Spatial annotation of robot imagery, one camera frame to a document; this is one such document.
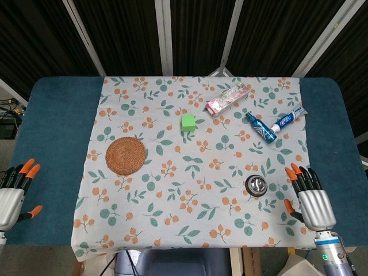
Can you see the round woven rattan coaster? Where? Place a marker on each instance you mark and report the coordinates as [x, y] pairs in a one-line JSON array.
[[125, 155]]

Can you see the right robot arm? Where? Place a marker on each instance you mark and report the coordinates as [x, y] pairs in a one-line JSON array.
[[333, 253]]

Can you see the cardboard box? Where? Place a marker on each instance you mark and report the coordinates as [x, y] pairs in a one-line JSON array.
[[253, 261]]

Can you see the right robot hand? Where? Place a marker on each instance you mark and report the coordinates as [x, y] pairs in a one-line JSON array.
[[314, 205]]

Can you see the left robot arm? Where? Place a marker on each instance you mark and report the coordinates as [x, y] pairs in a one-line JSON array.
[[1, 238]]

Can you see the floral print tablecloth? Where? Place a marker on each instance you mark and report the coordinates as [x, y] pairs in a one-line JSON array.
[[184, 178]]

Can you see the green cube block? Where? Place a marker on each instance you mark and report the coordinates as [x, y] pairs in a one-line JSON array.
[[188, 123]]

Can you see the white partition frame post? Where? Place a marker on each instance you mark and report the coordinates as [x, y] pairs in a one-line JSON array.
[[322, 38], [228, 34], [164, 37], [84, 37]]

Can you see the blue spray bottle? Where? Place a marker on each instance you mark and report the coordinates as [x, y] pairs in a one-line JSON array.
[[261, 127]]

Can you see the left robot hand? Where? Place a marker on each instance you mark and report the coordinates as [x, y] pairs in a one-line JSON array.
[[10, 198]]

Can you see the white blue toothpaste tube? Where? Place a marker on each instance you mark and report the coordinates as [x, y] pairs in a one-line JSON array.
[[288, 118]]

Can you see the pink floral toothpaste box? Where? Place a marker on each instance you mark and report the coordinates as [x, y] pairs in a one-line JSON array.
[[229, 98]]

